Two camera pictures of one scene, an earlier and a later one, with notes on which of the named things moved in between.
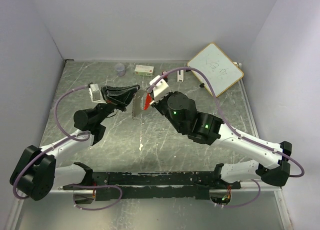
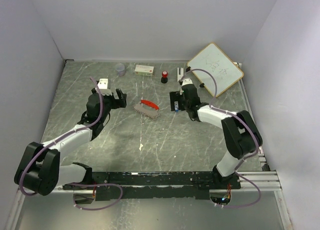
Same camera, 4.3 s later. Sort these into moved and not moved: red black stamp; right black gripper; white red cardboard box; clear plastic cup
Moved: right black gripper
Not moved: clear plastic cup; red black stamp; white red cardboard box
